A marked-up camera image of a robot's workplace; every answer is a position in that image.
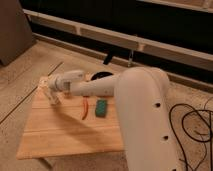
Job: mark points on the white shelf rail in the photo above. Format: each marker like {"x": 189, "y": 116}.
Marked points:
{"x": 163, "y": 50}

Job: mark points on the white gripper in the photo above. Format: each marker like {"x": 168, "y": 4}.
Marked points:
{"x": 59, "y": 82}

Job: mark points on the dark bowl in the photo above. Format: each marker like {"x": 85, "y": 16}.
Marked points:
{"x": 102, "y": 74}

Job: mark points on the wooden table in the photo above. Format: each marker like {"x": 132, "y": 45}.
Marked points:
{"x": 59, "y": 130}

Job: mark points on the grey cabinet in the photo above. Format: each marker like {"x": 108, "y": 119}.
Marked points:
{"x": 15, "y": 33}

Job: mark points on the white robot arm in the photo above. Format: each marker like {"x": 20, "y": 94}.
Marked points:
{"x": 139, "y": 94}

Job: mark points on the red chili pepper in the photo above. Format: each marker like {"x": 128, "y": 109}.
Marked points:
{"x": 85, "y": 108}

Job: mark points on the clear plastic bottle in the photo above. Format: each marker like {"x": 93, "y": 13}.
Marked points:
{"x": 51, "y": 95}

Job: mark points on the green sponge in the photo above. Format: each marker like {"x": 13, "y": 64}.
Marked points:
{"x": 101, "y": 108}

